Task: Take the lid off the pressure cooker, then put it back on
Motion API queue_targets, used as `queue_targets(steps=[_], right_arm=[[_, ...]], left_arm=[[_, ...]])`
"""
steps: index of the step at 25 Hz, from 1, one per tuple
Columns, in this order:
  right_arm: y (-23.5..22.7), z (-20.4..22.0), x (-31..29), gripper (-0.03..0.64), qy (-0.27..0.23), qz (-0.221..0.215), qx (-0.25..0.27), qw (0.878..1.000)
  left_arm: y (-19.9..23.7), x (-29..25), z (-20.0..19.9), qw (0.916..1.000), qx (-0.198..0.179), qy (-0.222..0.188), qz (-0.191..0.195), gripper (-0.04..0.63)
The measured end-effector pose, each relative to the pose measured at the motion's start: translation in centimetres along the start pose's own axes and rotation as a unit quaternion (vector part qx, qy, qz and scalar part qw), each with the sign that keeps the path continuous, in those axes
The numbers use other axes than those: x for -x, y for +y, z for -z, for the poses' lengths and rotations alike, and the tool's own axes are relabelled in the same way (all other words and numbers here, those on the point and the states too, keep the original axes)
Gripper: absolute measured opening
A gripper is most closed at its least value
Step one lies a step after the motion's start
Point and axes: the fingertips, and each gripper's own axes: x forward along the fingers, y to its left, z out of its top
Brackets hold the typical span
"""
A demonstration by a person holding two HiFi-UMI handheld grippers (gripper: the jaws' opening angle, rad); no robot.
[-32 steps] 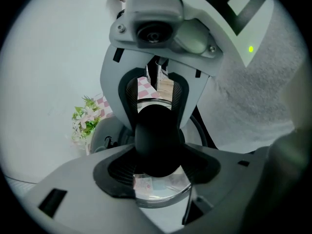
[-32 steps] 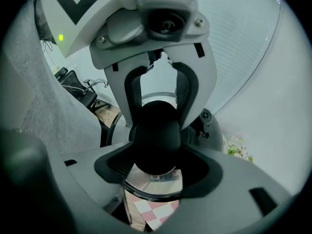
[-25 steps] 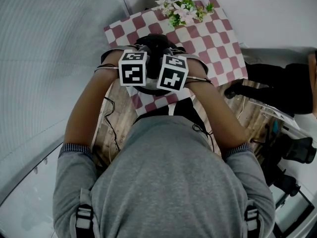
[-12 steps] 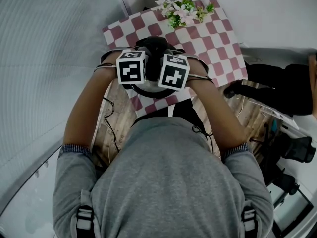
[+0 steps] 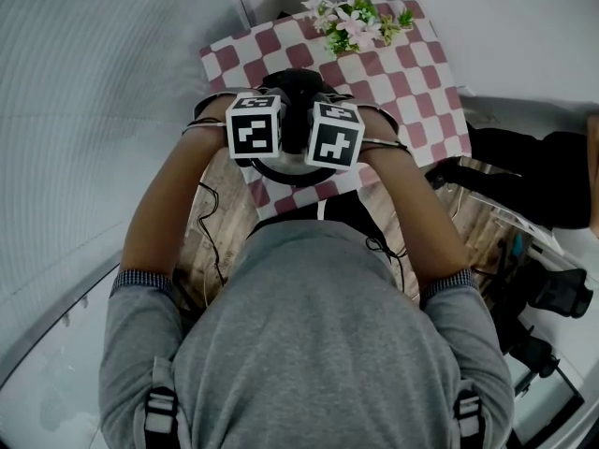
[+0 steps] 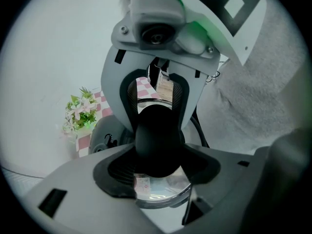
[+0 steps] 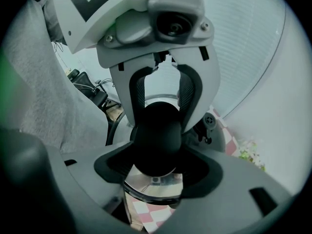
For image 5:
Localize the pink white artificial flowers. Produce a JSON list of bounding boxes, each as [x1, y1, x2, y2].
[[299, 0, 417, 59]]

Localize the black tripod stand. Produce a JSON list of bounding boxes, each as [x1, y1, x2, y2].
[[490, 231, 596, 443]]

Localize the person's right forearm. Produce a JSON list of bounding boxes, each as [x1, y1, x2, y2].
[[358, 109, 472, 290]]

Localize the person's left forearm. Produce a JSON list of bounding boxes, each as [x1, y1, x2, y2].
[[119, 120, 235, 276]]

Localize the brown cardboard box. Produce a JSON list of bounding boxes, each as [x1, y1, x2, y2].
[[586, 113, 599, 239]]

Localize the thin black cable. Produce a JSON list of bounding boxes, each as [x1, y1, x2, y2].
[[364, 234, 409, 295], [195, 181, 226, 299]]

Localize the black bag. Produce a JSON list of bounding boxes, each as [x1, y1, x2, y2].
[[426, 125, 596, 231]]

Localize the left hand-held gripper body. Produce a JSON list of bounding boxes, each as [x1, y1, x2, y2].
[[193, 90, 287, 161]]

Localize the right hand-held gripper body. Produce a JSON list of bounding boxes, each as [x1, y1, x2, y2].
[[303, 101, 400, 172]]

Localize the grey black harness strap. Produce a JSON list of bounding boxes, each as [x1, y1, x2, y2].
[[139, 355, 183, 449], [451, 379, 485, 449]]

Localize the person's grey shirt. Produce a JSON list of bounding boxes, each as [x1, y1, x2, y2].
[[97, 218, 516, 449]]

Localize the pink white checkered tablecloth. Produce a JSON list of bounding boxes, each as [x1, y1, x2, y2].
[[198, 0, 474, 220]]

